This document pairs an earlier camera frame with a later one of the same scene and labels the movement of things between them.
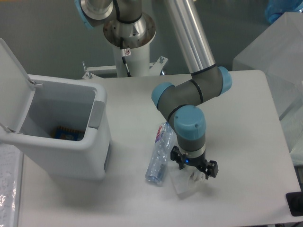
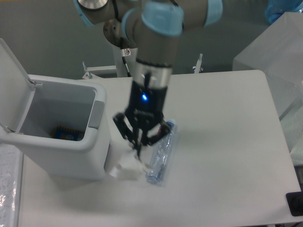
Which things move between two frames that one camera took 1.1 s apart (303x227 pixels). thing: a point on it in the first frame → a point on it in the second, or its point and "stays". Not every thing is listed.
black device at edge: (295, 201) stays
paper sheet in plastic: (11, 174) stays
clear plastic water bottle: (165, 141) stays
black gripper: (200, 162) → (144, 109)
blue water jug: (275, 9) stays
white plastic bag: (187, 180) → (129, 167)
